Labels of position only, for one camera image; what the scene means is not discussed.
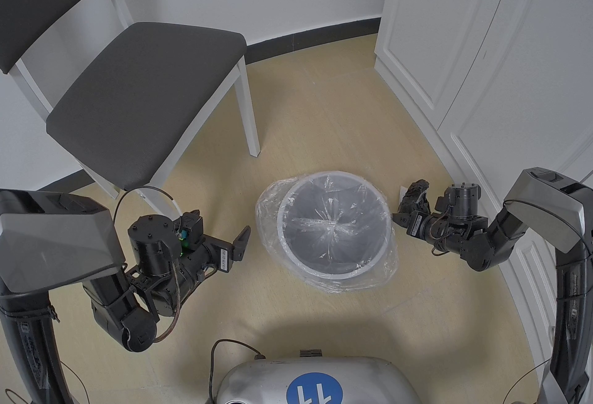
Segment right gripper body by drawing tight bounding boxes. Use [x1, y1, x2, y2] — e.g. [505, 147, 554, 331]
[407, 210, 448, 246]

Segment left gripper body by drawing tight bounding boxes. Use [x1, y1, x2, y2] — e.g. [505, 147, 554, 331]
[180, 236, 235, 288]

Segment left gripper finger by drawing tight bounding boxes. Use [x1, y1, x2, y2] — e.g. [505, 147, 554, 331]
[232, 225, 252, 261]

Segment black plastic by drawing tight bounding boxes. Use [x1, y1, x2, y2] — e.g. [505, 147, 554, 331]
[396, 180, 438, 227]

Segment clear plastic bag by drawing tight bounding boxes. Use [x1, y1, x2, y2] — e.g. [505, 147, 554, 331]
[256, 170, 400, 296]

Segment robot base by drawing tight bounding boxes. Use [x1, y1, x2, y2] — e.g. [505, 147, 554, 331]
[218, 349, 420, 404]

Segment white trash bin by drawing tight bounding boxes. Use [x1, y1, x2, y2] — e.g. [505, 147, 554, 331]
[277, 170, 389, 282]

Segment white chair grey cushions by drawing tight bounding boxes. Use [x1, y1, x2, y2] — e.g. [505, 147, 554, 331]
[0, 0, 261, 219]

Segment white wardrobe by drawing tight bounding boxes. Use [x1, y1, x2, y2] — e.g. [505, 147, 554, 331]
[374, 0, 593, 393]

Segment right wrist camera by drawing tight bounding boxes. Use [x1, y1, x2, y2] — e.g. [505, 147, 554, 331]
[433, 191, 454, 215]

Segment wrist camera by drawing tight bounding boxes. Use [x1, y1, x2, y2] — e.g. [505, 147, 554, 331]
[176, 210, 204, 250]
[433, 191, 454, 215]

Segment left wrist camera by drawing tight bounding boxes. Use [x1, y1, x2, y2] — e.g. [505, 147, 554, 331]
[176, 210, 204, 250]

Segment black cable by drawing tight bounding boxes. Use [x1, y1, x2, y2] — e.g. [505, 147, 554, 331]
[113, 186, 180, 227]
[210, 339, 266, 399]

